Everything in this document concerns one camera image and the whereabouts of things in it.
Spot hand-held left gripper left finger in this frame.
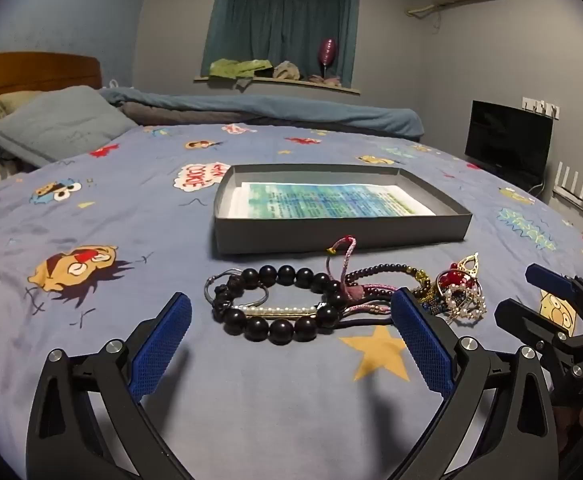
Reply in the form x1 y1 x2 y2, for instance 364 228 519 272
25 291 193 480

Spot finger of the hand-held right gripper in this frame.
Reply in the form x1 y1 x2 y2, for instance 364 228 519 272
525 263 583 333
494 299 583 361

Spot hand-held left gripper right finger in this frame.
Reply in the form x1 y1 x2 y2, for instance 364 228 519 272
390 287 559 480

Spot blue and gold bead bracelet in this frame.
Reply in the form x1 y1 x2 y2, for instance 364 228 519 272
412 284 453 315

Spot silver ring bangle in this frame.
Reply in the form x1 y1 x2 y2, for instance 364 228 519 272
204 270 270 312

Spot red bead gold bracelet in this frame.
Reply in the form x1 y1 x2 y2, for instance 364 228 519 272
435 252 485 293

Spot pink cord bracelet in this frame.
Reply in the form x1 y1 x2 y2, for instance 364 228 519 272
325 236 397 317

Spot dark purple bead bracelet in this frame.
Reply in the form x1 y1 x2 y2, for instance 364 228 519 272
345 261 422 292

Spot large black bead bracelet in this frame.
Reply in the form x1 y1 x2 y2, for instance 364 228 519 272
212 265 348 345

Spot pearl bar bracelet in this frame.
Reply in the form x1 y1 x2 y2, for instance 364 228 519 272
241 302 325 319

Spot grey shallow cardboard box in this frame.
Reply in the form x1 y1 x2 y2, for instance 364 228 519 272
214 163 473 256

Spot white router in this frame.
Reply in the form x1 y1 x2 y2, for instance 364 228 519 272
551 161 583 207

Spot cartoon printed blue bed sheet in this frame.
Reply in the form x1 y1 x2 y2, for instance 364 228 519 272
0 122 583 480

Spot black monitor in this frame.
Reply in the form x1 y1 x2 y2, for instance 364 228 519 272
464 100 555 184

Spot blue-green printed paper sheet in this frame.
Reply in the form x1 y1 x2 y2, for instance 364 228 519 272
231 180 439 221

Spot grey-blue pillow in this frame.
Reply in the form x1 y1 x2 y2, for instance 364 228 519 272
0 85 139 168

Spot blue blanket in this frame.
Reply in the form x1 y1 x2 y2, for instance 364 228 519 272
98 86 425 142

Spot window sill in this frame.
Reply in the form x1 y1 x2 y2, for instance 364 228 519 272
194 75 361 96

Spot green cloth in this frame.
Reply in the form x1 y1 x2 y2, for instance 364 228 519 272
208 58 274 81

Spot yellowish pillow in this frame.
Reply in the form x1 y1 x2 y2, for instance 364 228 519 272
0 91 39 122

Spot beige cloth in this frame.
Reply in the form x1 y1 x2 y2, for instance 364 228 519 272
272 60 302 81

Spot wooden bed headboard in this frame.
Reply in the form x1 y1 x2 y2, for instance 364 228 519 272
0 52 102 123

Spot teal window curtain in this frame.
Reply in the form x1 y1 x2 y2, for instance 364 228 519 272
202 0 362 86

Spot pearl cluster bracelet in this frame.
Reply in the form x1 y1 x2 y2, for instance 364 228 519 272
442 284 488 326

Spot thin black cord bracelet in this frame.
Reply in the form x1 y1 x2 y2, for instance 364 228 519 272
340 316 397 332

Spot white wall hooks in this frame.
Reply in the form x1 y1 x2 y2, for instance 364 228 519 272
522 96 561 120

